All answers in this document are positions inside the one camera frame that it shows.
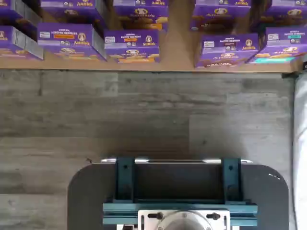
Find purple Annie's box grey side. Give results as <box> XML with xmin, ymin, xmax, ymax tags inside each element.
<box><xmin>0</xmin><ymin>0</ymin><xmax>43</xmax><ymax>41</ymax></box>
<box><xmin>0</xmin><ymin>25</ymin><xmax>45</xmax><ymax>61</ymax></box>

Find dark grey base table plate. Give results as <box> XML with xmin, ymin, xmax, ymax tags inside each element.
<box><xmin>67</xmin><ymin>162</ymin><xmax>289</xmax><ymax>230</ymax></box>

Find purple Annie's box brown print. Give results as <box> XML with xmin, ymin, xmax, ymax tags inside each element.
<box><xmin>190</xmin><ymin>0</ymin><xmax>252</xmax><ymax>33</ymax></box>

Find long teal aluminium cross bar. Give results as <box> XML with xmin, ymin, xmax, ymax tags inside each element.
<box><xmin>102</xmin><ymin>200</ymin><xmax>259</xmax><ymax>228</ymax></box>

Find purple Annie's box orange crackers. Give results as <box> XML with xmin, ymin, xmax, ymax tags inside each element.
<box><xmin>112</xmin><ymin>0</ymin><xmax>169</xmax><ymax>32</ymax></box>

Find purple Annie's box brown label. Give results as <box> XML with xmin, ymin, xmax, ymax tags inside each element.
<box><xmin>194</xmin><ymin>34</ymin><xmax>260</xmax><ymax>68</ymax></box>

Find wooden shelf board with purple boxes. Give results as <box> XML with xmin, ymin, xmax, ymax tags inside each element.
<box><xmin>0</xmin><ymin>0</ymin><xmax>304</xmax><ymax>73</ymax></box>

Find purple Annie's hidden veggies box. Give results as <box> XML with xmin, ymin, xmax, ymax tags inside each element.
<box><xmin>37</xmin><ymin>23</ymin><xmax>108</xmax><ymax>62</ymax></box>

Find white fabric sheet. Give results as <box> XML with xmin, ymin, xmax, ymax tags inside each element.
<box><xmin>293</xmin><ymin>71</ymin><xmax>307</xmax><ymax>230</ymax></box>

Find teal aluminium frame bar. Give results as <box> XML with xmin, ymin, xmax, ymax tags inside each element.
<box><xmin>114</xmin><ymin>157</ymin><xmax>136</xmax><ymax>202</ymax></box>
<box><xmin>220</xmin><ymin>157</ymin><xmax>243</xmax><ymax>202</ymax></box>

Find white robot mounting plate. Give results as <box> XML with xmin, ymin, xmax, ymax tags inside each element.
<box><xmin>137</xmin><ymin>209</ymin><xmax>231</xmax><ymax>230</ymax></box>

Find purple Annie's box orange label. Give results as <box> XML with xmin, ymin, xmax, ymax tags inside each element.
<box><xmin>104</xmin><ymin>29</ymin><xmax>161</xmax><ymax>64</ymax></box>

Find silver metal rod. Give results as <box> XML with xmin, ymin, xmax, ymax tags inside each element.
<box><xmin>100</xmin><ymin>157</ymin><xmax>254</xmax><ymax>164</ymax></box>

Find purple Annie's box teal label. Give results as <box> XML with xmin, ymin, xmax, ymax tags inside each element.
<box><xmin>248</xmin><ymin>26</ymin><xmax>307</xmax><ymax>65</ymax></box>

